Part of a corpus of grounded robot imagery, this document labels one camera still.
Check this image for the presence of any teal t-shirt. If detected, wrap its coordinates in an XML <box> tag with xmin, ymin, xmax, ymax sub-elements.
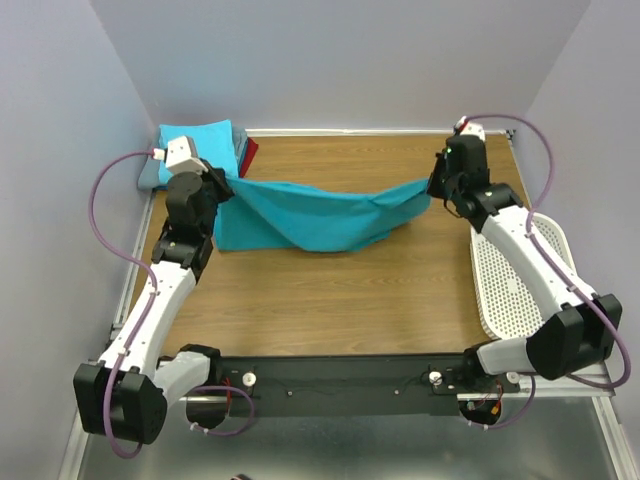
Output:
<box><xmin>213</xmin><ymin>178</ymin><xmax>431</xmax><ymax>253</ymax></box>

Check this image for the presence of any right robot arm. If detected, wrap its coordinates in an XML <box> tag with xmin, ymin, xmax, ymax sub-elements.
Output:
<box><xmin>427</xmin><ymin>134</ymin><xmax>622</xmax><ymax>392</ymax></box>

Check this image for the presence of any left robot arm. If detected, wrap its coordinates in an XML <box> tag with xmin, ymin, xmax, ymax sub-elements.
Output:
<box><xmin>73</xmin><ymin>165</ymin><xmax>233</xmax><ymax>444</ymax></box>

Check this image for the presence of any folded grey t-shirt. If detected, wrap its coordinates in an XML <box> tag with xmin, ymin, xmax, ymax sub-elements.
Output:
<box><xmin>138</xmin><ymin>124</ymin><xmax>249</xmax><ymax>190</ymax></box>

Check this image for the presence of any folded red t-shirt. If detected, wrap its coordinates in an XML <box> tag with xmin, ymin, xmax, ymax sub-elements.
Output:
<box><xmin>239</xmin><ymin>138</ymin><xmax>259</xmax><ymax>178</ymax></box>

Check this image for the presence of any folded light blue t-shirt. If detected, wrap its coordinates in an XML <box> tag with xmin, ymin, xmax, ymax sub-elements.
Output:
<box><xmin>159</xmin><ymin>120</ymin><xmax>239</xmax><ymax>177</ymax></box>

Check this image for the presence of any white perforated laundry basket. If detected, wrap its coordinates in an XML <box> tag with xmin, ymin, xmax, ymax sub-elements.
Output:
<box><xmin>470</xmin><ymin>213</ymin><xmax>575</xmax><ymax>340</ymax></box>

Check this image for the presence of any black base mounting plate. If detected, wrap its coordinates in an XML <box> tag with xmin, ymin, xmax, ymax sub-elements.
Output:
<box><xmin>182</xmin><ymin>353</ymin><xmax>520</xmax><ymax>429</ymax></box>

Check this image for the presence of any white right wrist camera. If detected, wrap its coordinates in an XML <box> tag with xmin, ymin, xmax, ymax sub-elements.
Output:
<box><xmin>453</xmin><ymin>116</ymin><xmax>486</xmax><ymax>143</ymax></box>

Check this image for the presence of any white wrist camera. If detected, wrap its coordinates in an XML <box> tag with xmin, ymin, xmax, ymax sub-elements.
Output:
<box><xmin>453</xmin><ymin>116</ymin><xmax>486</xmax><ymax>143</ymax></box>
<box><xmin>151</xmin><ymin>136</ymin><xmax>206</xmax><ymax>175</ymax></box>

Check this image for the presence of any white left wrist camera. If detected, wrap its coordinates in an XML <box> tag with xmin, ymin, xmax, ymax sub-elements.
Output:
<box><xmin>151</xmin><ymin>136</ymin><xmax>206</xmax><ymax>175</ymax></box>

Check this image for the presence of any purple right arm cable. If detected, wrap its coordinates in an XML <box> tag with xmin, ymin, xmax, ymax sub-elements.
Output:
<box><xmin>464</xmin><ymin>113</ymin><xmax>633</xmax><ymax>431</ymax></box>

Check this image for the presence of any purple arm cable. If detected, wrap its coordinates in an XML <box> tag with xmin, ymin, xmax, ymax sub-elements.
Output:
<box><xmin>464</xmin><ymin>113</ymin><xmax>633</xmax><ymax>431</ymax></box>
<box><xmin>88</xmin><ymin>150</ymin><xmax>256</xmax><ymax>459</ymax></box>

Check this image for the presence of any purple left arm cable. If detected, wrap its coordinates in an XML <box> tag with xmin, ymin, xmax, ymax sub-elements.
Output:
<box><xmin>88</xmin><ymin>150</ymin><xmax>256</xmax><ymax>459</ymax></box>

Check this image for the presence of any aluminium rail frame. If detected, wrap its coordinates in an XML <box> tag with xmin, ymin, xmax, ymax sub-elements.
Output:
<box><xmin>59</xmin><ymin>129</ymin><xmax>626</xmax><ymax>480</ymax></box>

